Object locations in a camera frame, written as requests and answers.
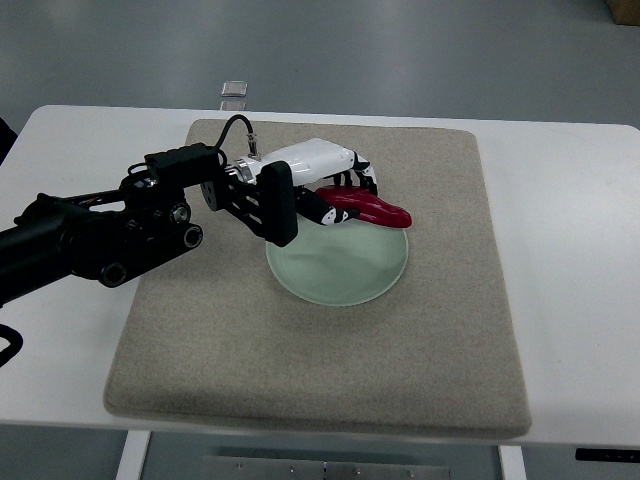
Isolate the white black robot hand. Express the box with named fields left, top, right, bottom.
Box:
left=227, top=138, right=378, bottom=226

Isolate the light green plate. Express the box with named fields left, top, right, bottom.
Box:
left=266, top=217, right=409, bottom=307

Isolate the red chili pepper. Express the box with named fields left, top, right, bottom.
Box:
left=315, top=185, right=412, bottom=229

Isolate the beige fabric mat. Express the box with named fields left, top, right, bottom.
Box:
left=104, top=121, right=531, bottom=439

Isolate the white table leg left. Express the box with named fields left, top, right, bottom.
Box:
left=115, top=430, right=151, bottom=480

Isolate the cardboard box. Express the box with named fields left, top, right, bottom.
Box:
left=606, top=0, right=640, bottom=26

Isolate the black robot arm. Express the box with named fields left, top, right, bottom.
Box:
left=1, top=143, right=298, bottom=303

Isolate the white table leg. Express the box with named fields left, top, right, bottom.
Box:
left=115, top=430, right=151, bottom=480
left=498, top=445, right=527, bottom=480

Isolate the small clear plastic box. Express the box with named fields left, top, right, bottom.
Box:
left=220, top=80, right=248, bottom=98

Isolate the black table control panel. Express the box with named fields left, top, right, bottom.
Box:
left=575, top=448, right=640, bottom=464

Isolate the white table leg right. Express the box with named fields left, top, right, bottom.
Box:
left=498, top=445, right=527, bottom=480

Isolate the metal crossbar plate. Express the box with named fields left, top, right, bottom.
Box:
left=200, top=456, right=451, bottom=480

